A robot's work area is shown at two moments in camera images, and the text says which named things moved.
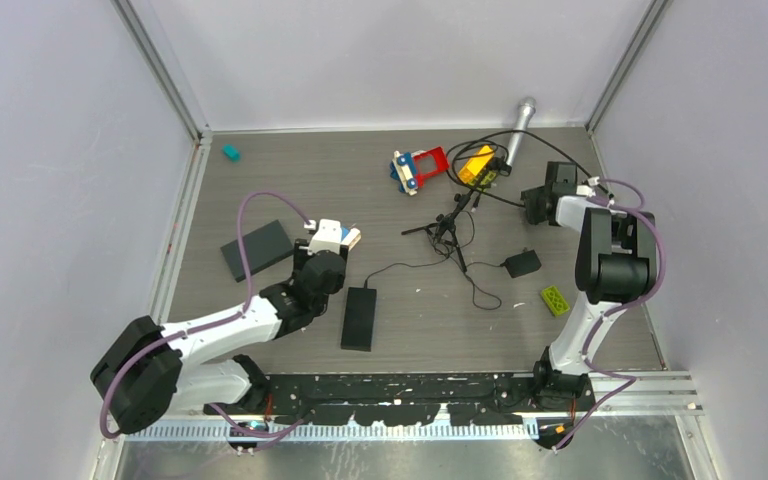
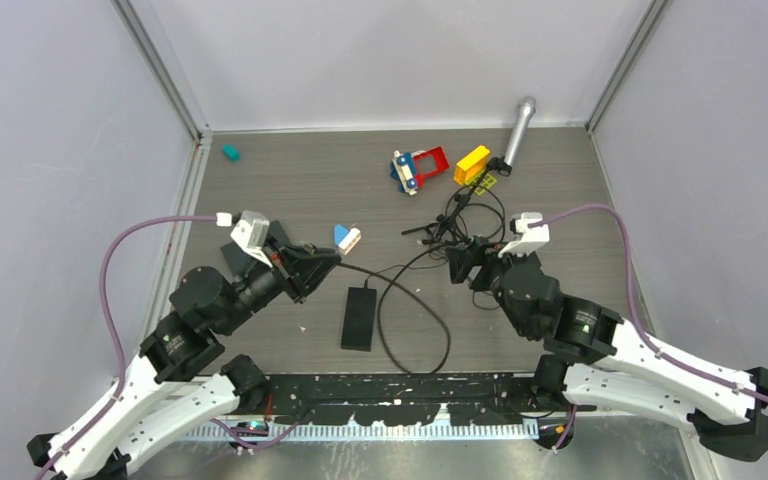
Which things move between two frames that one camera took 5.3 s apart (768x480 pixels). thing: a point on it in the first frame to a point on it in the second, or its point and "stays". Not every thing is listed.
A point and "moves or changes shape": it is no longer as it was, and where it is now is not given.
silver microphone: [526, 107] stays
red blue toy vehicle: [411, 169] stays
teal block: [231, 152] stays
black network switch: [359, 318] stays
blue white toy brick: [350, 237] stays
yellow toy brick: [475, 165] stays
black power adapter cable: [450, 260] moves or changes shape
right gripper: [531, 198] to [472, 253]
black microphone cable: [525, 131] to [411, 295]
